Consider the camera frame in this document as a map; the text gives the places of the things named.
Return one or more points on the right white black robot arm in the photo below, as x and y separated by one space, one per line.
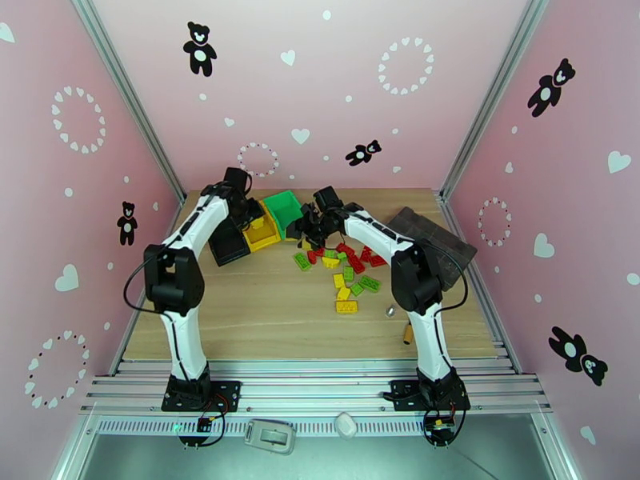
415 278

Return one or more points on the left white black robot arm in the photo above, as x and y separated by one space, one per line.
175 278

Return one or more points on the green plastic bin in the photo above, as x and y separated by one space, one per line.
282 206

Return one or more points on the yellow plastic bin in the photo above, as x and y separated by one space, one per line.
260 241

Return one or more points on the black plastic bin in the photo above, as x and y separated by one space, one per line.
227 246

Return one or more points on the silver metal bolt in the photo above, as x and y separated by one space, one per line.
391 309

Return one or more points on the dark translucent compartment tray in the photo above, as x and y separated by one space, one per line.
442 238

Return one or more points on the small wooden peg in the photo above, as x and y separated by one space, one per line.
408 333

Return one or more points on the aluminium slotted base rails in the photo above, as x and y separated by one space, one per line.
310 383

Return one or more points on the white oval puck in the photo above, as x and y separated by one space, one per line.
346 426

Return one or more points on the grey white flat device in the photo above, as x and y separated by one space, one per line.
270 436

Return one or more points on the perforated metal strip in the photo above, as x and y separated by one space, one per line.
150 426

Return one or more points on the aluminium frame post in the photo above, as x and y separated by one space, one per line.
127 96
495 96

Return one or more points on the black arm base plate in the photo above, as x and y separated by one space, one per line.
402 393
227 393

